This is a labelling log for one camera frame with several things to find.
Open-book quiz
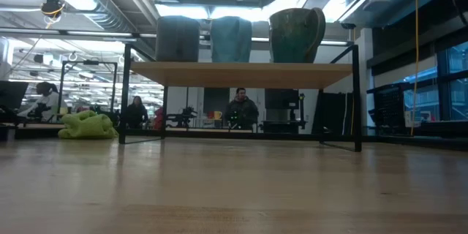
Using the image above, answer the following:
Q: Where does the light blue mug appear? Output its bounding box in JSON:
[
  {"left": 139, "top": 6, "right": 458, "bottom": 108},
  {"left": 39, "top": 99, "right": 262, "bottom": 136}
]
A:
[{"left": 209, "top": 15, "right": 254, "bottom": 64}]

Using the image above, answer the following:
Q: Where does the dark grey mug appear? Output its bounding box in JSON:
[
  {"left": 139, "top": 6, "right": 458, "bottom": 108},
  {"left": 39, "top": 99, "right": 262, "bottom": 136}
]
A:
[{"left": 154, "top": 15, "right": 202, "bottom": 63}]

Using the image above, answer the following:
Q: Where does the green glazed mug brown handle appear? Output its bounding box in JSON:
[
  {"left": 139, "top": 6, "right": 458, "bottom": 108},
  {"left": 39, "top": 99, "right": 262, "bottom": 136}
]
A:
[{"left": 268, "top": 7, "right": 328, "bottom": 64}]

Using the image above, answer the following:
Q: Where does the person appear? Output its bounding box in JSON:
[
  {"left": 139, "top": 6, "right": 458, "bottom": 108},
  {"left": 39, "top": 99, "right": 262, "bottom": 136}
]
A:
[
  {"left": 17, "top": 81, "right": 69, "bottom": 123},
  {"left": 125, "top": 95, "right": 150, "bottom": 130},
  {"left": 223, "top": 87, "right": 260, "bottom": 132}
]

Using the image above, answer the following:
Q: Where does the black background monitor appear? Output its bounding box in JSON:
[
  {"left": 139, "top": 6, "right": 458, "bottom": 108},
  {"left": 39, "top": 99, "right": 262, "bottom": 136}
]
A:
[{"left": 264, "top": 88, "right": 309, "bottom": 133}]

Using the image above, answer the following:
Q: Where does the red background object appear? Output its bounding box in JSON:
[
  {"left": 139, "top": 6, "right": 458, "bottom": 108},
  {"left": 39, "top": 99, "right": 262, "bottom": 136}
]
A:
[{"left": 153, "top": 107, "right": 165, "bottom": 130}]

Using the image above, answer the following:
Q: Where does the green cloth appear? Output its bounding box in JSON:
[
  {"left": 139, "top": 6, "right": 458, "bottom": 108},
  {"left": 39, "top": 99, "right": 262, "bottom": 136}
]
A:
[{"left": 57, "top": 110, "right": 119, "bottom": 141}]

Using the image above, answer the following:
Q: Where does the black storage rack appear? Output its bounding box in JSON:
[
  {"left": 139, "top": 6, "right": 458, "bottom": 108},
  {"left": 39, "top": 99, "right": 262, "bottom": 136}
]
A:
[{"left": 366, "top": 83, "right": 409, "bottom": 137}]

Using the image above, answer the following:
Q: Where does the black yellow ceiling device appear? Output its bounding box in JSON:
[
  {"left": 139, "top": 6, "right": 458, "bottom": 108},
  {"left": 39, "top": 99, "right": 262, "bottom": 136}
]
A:
[{"left": 40, "top": 0, "right": 66, "bottom": 19}]

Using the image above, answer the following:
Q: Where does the dark background screen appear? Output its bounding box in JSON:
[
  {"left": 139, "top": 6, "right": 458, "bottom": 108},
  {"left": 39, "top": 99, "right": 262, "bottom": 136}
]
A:
[{"left": 0, "top": 80, "right": 30, "bottom": 111}]

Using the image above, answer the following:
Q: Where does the wooden shelf black metal frame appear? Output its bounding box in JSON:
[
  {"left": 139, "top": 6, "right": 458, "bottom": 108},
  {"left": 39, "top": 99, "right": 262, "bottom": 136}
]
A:
[{"left": 118, "top": 42, "right": 363, "bottom": 154}]

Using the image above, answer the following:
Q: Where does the black metal table frame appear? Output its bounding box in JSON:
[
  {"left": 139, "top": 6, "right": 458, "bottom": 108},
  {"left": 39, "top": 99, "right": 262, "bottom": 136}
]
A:
[{"left": 0, "top": 126, "right": 468, "bottom": 151}]

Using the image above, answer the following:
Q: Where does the black background rig frame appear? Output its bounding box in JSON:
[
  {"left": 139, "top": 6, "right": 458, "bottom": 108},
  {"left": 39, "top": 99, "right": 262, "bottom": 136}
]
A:
[{"left": 58, "top": 59, "right": 119, "bottom": 118}]

